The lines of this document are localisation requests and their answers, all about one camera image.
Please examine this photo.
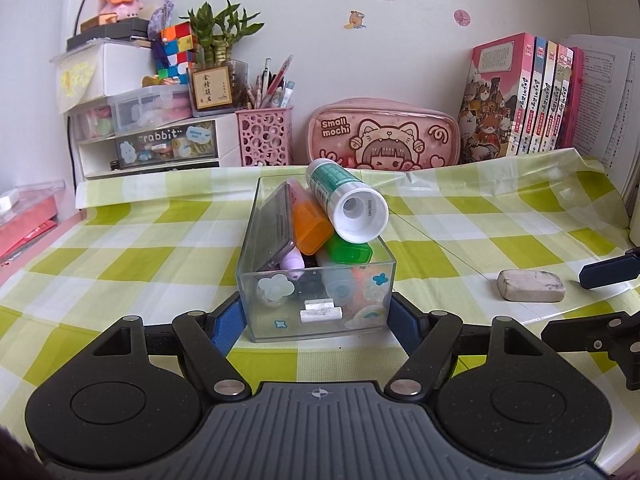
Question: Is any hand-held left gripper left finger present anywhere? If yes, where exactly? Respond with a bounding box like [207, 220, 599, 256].
[92, 292, 253, 402]

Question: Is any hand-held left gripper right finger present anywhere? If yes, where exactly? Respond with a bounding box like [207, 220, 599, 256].
[384, 292, 544, 402]

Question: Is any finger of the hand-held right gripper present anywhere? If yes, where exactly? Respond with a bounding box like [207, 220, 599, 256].
[579, 249, 640, 290]
[541, 310, 640, 391]

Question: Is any clear plastic box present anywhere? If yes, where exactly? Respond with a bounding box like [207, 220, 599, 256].
[236, 175, 398, 345]

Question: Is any white eraser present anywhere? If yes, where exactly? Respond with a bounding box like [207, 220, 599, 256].
[496, 269, 567, 303]

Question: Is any green highlighter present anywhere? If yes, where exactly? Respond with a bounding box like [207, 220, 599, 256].
[315, 235, 373, 306]

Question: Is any dark pencil lead case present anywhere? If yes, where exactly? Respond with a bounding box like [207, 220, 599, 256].
[250, 181, 297, 268]

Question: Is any orange highlighter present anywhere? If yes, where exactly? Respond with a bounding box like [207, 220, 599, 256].
[289, 184, 335, 256]

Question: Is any white green glue stick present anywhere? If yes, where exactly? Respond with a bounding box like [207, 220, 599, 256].
[306, 158, 390, 243]

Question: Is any green checked tablecloth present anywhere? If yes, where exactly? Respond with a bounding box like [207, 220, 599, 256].
[0, 152, 640, 476]

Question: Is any grey spine book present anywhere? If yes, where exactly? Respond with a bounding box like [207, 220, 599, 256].
[559, 47, 576, 150]

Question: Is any stack of printed papers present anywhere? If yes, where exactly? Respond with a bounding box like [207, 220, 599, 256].
[567, 34, 640, 198]

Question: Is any striped spine book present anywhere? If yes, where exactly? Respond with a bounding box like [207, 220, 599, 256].
[546, 43, 571, 151]

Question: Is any cream spine book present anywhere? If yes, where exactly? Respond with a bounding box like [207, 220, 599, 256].
[532, 40, 558, 153]

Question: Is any white desktop drawer organizer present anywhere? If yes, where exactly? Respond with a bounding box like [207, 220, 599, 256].
[69, 85, 243, 180]

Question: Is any pink cartoon pencil case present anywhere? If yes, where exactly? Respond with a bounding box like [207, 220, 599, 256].
[306, 97, 462, 171]

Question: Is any blue spine book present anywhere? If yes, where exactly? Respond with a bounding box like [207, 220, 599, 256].
[520, 36, 548, 156]

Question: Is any pink perforated pen basket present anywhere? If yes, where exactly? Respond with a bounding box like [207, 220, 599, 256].
[235, 106, 293, 167]

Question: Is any pink spine book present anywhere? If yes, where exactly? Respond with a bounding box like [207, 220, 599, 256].
[457, 32, 536, 165]

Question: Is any glass vase with label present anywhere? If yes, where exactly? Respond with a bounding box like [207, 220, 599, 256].
[189, 59, 250, 118]

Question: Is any bunch of pens in basket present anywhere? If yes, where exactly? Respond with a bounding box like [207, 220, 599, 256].
[245, 55, 297, 111]

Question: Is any colourful puzzle cube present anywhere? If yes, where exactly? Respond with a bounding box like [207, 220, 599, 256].
[152, 22, 198, 86]

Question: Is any white storage box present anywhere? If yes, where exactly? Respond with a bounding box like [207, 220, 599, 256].
[50, 42, 161, 103]

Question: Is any lucky bamboo plant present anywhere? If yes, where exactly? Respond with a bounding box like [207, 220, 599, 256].
[187, 0, 265, 68]

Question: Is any black case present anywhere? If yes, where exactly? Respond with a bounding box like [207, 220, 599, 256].
[66, 16, 153, 52]

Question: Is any purple hanging charm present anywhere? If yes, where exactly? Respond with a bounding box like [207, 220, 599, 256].
[149, 0, 176, 36]

